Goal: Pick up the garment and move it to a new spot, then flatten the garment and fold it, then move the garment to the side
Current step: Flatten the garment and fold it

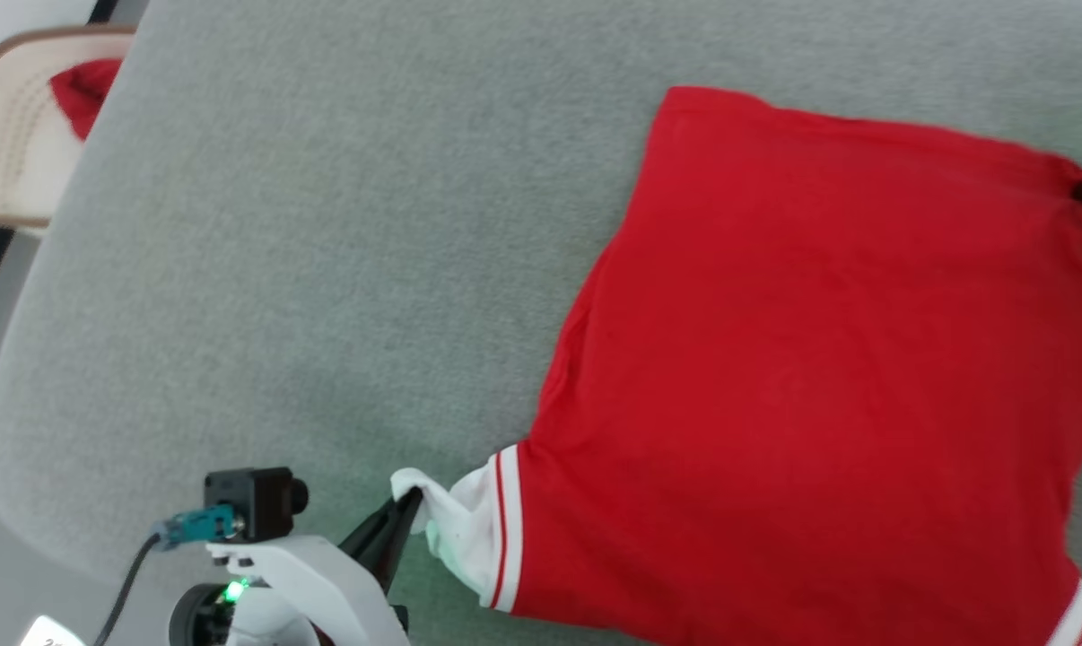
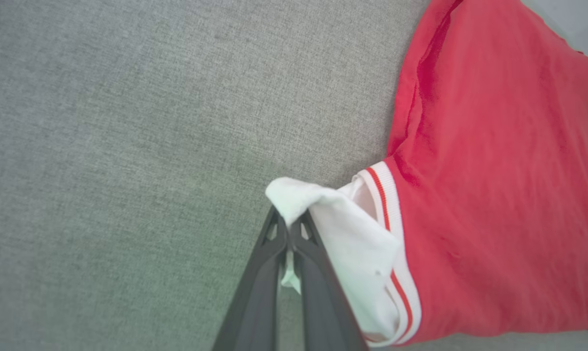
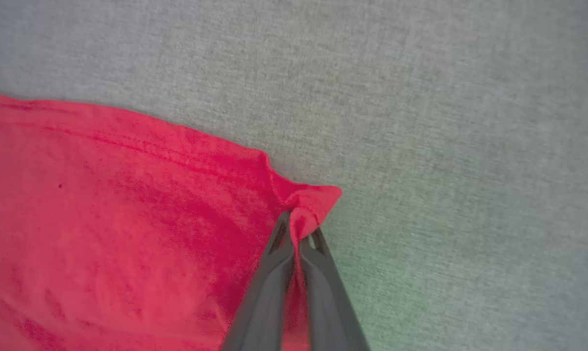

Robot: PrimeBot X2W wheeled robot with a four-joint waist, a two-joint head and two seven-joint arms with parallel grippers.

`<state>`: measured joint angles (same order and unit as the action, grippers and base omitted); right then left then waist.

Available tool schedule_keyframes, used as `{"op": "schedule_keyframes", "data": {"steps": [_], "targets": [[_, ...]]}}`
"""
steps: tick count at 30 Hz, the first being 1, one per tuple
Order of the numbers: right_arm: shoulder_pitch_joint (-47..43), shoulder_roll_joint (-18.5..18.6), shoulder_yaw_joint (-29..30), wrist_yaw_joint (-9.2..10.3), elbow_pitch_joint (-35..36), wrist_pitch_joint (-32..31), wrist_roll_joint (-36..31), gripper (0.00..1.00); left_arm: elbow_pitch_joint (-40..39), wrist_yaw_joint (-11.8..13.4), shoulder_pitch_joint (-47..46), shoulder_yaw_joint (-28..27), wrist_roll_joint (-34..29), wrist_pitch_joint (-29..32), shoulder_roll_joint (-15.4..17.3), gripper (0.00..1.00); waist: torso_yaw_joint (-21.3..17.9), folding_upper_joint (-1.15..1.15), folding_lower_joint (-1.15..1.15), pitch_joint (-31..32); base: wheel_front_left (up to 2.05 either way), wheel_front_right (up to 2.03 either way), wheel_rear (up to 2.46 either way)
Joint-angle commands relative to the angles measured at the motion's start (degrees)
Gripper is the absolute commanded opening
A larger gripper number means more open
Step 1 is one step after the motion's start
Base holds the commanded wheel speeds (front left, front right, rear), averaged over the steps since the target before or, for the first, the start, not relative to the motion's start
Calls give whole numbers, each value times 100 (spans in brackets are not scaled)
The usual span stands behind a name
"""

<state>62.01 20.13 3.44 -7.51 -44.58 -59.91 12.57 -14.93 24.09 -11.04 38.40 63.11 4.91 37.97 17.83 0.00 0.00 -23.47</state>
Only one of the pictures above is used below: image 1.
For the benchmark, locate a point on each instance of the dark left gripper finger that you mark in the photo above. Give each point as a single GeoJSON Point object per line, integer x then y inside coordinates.
{"type": "Point", "coordinates": [372, 529]}
{"type": "Point", "coordinates": [399, 547]}

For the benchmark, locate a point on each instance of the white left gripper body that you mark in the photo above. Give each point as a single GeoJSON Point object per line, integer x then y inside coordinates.
{"type": "Point", "coordinates": [317, 592]}

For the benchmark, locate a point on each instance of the red and white garment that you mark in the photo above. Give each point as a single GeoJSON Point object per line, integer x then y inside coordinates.
{"type": "Point", "coordinates": [819, 359]}

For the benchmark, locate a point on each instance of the red cloth in basket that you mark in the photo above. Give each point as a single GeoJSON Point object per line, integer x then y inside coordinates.
{"type": "Point", "coordinates": [83, 94]}

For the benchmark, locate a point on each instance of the beige laundry basket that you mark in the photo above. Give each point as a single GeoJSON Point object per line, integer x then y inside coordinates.
{"type": "Point", "coordinates": [12, 144]}

